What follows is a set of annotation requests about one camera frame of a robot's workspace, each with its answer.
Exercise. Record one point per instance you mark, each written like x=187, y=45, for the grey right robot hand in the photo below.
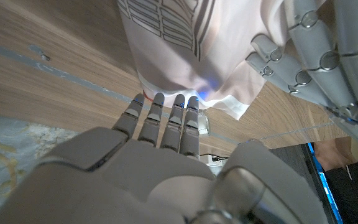
x=154, y=183

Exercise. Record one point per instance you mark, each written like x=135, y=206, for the white power socket box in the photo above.
x=214, y=161

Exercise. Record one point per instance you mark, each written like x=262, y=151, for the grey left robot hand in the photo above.
x=337, y=46

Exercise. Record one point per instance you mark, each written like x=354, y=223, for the floral printed backdrop cloth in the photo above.
x=11, y=149

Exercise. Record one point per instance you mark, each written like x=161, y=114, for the pink white orange striped cloth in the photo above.
x=222, y=56

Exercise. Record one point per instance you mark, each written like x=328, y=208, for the person in black clothes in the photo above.
x=356, y=189

